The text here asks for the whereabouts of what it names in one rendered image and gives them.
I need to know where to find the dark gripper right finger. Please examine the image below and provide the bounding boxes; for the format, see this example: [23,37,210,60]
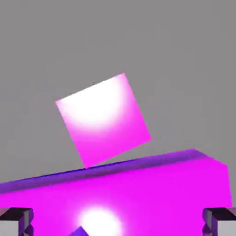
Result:
[202,207,236,236]

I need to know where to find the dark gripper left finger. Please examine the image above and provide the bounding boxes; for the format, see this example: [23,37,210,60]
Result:
[0,207,35,236]

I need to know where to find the small purple cube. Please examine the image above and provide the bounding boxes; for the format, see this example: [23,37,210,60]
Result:
[67,226,90,236]

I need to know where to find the small magenta cube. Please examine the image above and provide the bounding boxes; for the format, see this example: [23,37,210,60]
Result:
[55,72,152,170]

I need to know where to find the large magenta box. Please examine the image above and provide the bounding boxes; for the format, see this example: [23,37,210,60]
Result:
[0,148,233,236]

